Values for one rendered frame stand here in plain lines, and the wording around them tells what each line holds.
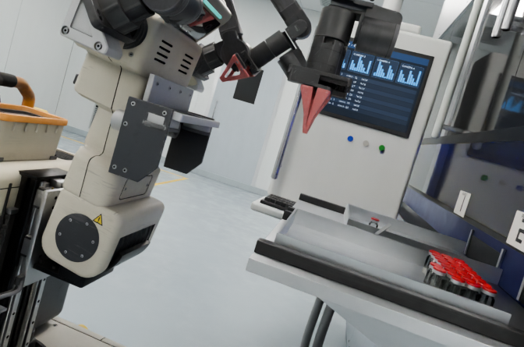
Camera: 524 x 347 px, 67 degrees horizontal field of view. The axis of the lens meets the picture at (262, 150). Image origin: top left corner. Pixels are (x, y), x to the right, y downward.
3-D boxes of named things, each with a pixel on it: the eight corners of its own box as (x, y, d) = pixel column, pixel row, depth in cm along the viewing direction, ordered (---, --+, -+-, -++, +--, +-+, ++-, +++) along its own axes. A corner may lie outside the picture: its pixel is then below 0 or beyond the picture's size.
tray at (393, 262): (451, 277, 80) (457, 261, 80) (503, 338, 55) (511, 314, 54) (291, 222, 87) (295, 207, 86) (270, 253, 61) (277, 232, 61)
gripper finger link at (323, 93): (316, 136, 62) (334, 78, 62) (274, 124, 63) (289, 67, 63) (319, 138, 69) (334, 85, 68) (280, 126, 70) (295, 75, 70)
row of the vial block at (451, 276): (432, 274, 77) (439, 252, 77) (458, 312, 60) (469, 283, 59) (420, 270, 78) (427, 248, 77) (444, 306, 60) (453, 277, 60)
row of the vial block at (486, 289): (455, 282, 76) (463, 260, 76) (490, 323, 59) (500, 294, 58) (444, 278, 77) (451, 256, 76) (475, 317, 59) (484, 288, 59)
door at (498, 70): (447, 136, 140) (502, -29, 136) (499, 131, 94) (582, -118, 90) (446, 136, 140) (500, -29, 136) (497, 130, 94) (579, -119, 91)
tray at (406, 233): (462, 253, 111) (465, 242, 111) (497, 285, 86) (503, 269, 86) (343, 214, 118) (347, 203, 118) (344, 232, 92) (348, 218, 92)
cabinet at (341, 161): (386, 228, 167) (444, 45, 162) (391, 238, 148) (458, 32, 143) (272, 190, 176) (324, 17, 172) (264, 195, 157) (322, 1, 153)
